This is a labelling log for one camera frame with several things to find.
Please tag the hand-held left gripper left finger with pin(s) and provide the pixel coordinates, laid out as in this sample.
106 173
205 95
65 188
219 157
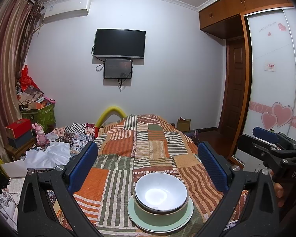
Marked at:
82 167

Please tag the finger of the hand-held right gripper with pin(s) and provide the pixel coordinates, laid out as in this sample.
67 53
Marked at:
255 150
265 134

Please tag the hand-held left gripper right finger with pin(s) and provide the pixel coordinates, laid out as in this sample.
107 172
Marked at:
213 167

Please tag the white cow-print bowl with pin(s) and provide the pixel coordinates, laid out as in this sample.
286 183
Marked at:
160 192

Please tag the green bowl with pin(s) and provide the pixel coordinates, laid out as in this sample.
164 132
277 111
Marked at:
141 215

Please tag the light green plate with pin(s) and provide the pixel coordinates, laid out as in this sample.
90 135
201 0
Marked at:
138 224

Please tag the person's right hand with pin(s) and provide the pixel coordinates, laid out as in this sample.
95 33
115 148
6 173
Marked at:
278 192

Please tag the checkered patchwork cloth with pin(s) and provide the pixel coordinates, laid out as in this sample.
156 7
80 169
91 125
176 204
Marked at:
76 133

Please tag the white cloth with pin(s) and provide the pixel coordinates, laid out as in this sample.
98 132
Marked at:
49 154

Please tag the grey bag on floor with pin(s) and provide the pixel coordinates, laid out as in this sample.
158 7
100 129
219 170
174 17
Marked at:
193 133

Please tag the brown cardboard box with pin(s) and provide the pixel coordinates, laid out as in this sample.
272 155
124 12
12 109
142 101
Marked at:
184 126

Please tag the pink rabbit toy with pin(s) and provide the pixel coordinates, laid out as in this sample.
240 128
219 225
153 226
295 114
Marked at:
41 136

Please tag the brown wooden door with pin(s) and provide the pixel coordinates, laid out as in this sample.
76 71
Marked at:
233 86

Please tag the green storage box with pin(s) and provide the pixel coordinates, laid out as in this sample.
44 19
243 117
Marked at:
44 116

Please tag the yellow foam tube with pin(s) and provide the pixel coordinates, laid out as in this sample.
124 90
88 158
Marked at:
111 109

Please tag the grey box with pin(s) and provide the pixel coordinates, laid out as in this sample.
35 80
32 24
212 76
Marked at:
21 140

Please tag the pink white sticker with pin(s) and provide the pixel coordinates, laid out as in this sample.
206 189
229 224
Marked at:
270 67

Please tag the wooden stool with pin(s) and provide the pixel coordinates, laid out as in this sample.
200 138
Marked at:
14 151

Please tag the white paper sheet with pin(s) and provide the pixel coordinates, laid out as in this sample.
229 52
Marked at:
12 168

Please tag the striped patchwork blanket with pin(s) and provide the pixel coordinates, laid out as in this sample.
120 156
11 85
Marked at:
148 138

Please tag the pink black toy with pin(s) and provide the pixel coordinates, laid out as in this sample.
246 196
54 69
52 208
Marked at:
51 100

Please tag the red cardboard box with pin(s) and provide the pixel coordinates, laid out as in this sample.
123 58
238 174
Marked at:
18 127

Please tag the stack of printed papers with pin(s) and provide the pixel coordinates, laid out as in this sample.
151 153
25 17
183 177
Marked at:
11 197

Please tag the pile of crumpled paper bags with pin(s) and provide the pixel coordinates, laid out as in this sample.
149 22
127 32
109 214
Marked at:
30 97

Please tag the red plastic bag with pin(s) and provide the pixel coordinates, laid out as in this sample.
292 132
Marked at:
26 79

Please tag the wooden overhead cabinet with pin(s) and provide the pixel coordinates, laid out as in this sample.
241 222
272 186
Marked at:
222 7

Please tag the striped brown curtain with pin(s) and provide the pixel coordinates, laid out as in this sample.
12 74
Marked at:
7 54

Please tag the white air conditioner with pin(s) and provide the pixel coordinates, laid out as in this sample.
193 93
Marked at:
67 10

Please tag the small black wall monitor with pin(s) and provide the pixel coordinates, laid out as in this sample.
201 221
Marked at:
118 68

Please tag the black wall television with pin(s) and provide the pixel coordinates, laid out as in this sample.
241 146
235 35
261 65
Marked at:
119 43

